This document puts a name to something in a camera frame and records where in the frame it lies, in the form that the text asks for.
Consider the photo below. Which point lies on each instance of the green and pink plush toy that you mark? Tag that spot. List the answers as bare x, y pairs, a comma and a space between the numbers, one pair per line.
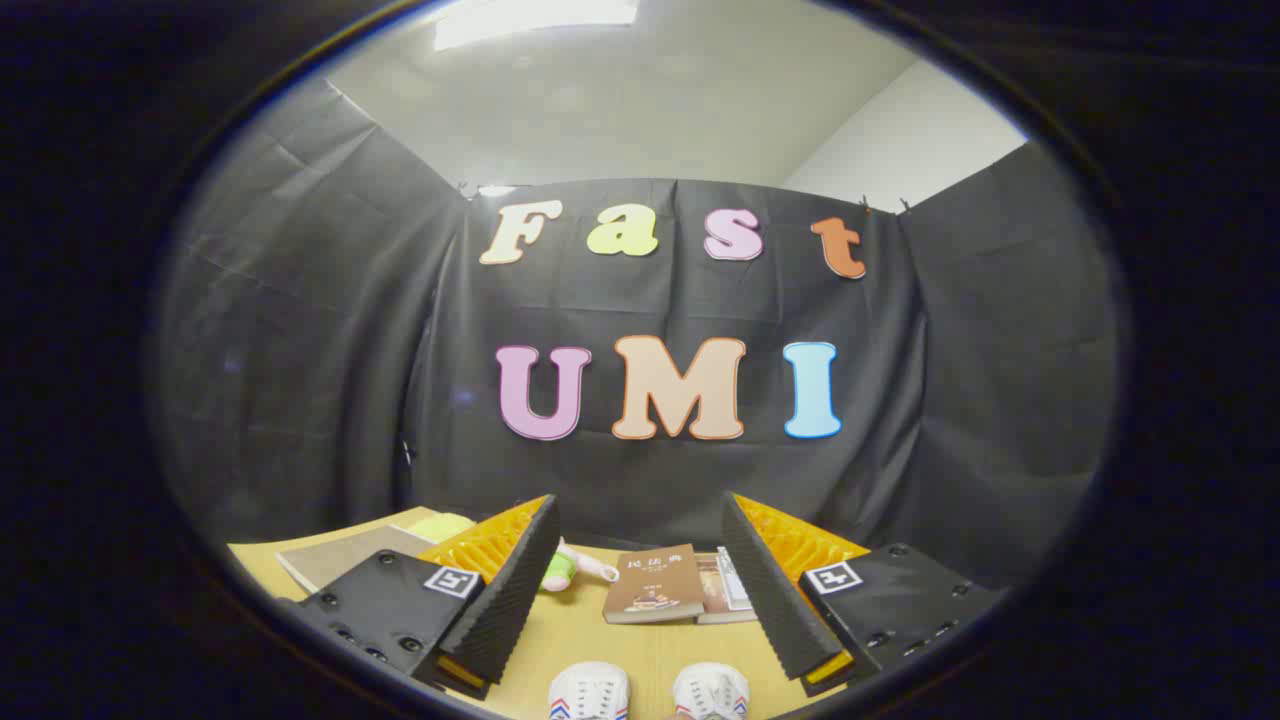
565, 570

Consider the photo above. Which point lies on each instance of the beige fabric storage box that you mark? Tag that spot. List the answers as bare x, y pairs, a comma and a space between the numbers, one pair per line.
340, 555

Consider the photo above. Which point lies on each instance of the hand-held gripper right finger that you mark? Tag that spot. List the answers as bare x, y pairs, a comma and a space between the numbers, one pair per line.
770, 590

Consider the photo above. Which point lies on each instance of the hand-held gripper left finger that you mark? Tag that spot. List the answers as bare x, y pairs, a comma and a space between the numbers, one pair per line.
515, 590

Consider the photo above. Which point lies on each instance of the yellow plush toy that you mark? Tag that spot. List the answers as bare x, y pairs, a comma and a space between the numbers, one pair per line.
440, 525

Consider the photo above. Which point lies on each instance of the brown cover book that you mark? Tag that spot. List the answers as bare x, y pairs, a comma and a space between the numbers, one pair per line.
655, 585

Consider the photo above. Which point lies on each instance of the ceiling light panel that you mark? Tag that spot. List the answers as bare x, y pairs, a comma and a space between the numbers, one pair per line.
530, 20

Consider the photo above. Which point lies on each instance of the white canvas shoe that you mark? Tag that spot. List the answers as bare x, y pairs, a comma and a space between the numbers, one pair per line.
712, 695
590, 695

